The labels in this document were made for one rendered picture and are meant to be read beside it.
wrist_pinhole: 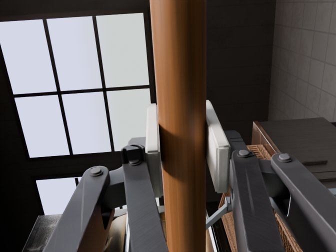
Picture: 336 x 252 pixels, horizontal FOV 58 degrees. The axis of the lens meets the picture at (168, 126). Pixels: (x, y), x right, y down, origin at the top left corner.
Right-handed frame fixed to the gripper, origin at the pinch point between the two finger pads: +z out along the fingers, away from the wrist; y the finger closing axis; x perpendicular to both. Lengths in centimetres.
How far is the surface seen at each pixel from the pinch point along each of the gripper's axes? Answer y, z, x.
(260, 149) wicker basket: 57, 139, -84
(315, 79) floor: 117, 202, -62
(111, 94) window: -53, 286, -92
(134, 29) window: -22, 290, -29
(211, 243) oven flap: 23, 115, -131
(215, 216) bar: 19, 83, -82
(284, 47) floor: 116, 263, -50
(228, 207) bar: 24, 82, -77
